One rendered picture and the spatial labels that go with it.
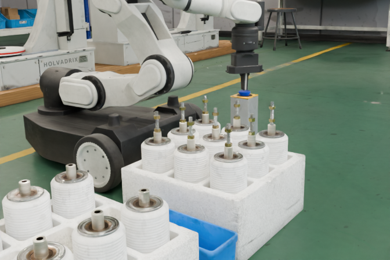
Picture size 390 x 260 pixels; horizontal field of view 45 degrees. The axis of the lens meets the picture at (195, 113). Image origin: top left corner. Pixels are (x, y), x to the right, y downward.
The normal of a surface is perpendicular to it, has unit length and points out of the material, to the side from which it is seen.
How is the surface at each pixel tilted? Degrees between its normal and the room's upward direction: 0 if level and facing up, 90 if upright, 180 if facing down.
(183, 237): 0
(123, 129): 45
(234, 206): 90
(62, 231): 90
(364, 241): 0
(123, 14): 90
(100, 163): 90
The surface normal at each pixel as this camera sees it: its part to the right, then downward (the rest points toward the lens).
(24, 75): 0.83, 0.12
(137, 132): 0.58, -0.58
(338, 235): -0.02, -0.97
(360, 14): -0.55, 0.22
